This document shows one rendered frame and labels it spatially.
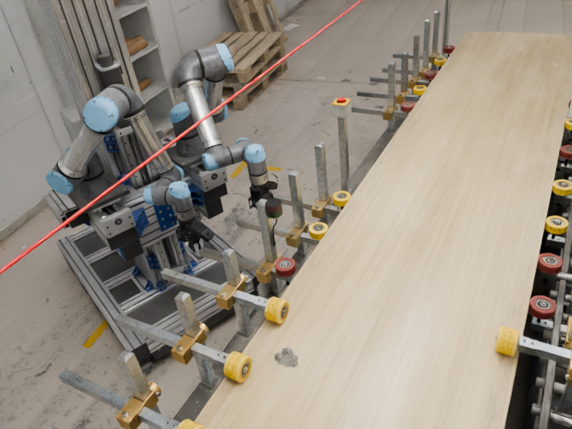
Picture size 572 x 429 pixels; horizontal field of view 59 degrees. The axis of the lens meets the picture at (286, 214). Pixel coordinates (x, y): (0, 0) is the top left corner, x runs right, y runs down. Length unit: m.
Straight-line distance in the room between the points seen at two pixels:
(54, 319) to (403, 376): 2.44
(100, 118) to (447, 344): 1.40
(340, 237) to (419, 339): 0.58
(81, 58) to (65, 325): 1.71
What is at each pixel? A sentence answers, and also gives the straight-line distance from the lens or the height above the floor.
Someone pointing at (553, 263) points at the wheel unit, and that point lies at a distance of 2.05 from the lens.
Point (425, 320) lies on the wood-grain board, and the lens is 1.76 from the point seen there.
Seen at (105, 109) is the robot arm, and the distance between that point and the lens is 1.93.
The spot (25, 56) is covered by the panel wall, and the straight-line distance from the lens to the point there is 4.51.
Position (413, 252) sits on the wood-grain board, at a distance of 2.00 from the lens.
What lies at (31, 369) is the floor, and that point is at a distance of 3.30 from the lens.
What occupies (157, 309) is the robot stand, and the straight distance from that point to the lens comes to 2.96.
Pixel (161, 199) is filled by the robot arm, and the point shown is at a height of 1.13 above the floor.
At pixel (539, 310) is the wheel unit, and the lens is 1.86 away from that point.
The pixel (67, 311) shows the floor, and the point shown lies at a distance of 3.53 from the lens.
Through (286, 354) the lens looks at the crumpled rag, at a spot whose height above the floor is 0.92.
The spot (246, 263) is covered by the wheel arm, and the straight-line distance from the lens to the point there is 2.07.
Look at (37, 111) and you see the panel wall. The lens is 4.57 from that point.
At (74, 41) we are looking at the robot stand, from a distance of 2.40.
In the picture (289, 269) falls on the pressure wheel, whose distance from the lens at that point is 1.94.
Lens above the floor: 2.20
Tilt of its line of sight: 36 degrees down
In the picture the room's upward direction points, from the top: 8 degrees counter-clockwise
